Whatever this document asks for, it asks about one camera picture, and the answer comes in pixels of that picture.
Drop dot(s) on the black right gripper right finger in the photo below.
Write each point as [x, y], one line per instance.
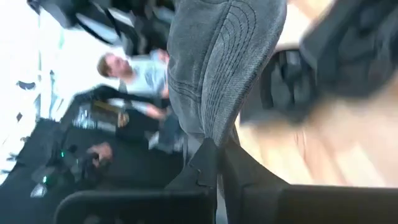
[311, 205]

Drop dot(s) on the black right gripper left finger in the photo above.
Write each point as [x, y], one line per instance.
[140, 208]

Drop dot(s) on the dark grey baseball cap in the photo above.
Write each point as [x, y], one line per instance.
[217, 62]

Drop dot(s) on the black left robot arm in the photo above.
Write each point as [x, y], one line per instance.
[342, 46]

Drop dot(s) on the person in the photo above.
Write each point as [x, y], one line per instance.
[146, 77]

